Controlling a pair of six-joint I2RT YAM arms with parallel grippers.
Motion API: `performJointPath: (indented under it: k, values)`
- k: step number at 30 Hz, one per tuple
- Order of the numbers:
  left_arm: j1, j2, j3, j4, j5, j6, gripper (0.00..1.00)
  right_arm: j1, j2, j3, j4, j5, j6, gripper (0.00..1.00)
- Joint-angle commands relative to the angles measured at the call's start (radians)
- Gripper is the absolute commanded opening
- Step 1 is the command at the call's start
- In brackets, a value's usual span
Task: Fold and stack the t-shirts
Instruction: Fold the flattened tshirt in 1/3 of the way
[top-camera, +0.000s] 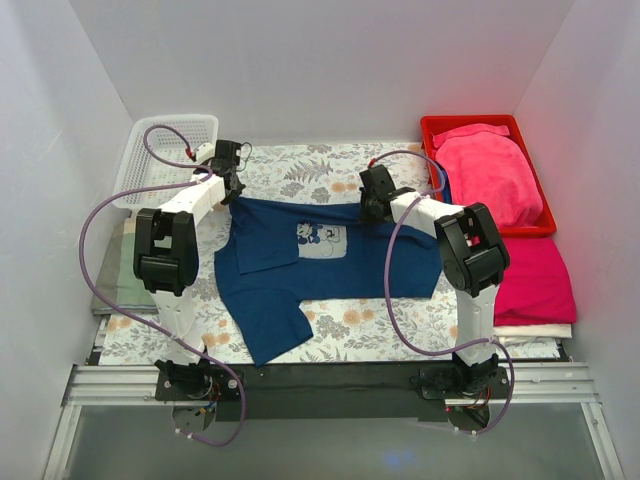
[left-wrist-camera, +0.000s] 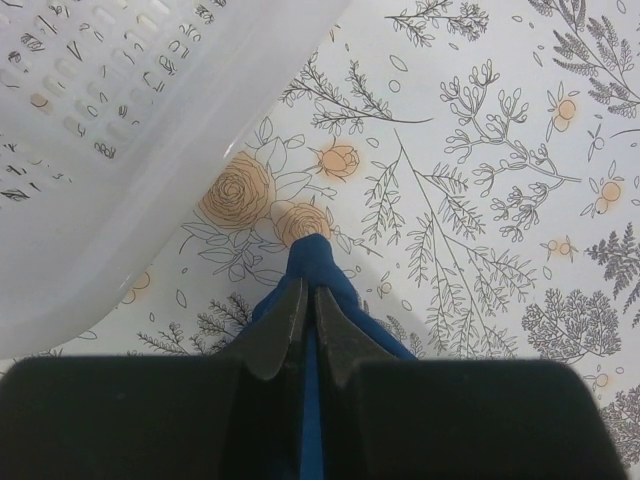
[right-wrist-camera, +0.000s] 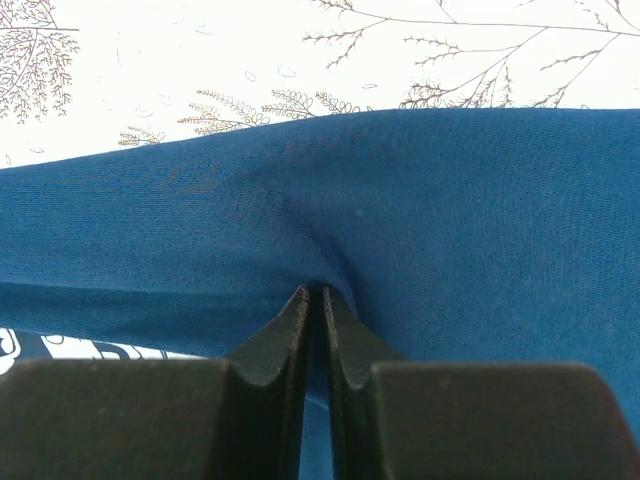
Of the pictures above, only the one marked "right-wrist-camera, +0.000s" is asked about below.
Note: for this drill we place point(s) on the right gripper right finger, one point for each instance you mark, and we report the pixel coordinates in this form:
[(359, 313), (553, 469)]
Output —
[(393, 418)]

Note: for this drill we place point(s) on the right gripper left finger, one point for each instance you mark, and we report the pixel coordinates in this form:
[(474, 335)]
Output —
[(235, 417)]

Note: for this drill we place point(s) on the navy blue t shirt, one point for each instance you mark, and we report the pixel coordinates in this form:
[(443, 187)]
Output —
[(494, 235)]

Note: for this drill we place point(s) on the floral table cloth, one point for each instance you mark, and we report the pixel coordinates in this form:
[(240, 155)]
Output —
[(82, 77)]

